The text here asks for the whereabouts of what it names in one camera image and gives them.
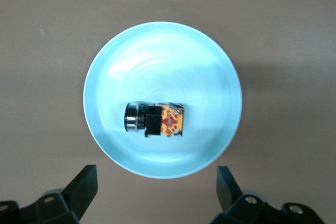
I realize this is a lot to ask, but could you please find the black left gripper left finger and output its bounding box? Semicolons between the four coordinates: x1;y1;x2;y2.
0;165;99;224

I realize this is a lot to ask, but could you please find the light blue round plate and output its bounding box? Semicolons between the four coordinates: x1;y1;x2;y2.
83;21;243;180

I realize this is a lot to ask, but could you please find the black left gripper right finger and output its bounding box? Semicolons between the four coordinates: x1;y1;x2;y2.
209;166;326;224

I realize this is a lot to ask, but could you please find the orange and black switch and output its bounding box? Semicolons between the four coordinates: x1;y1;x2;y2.
123;101;184;138

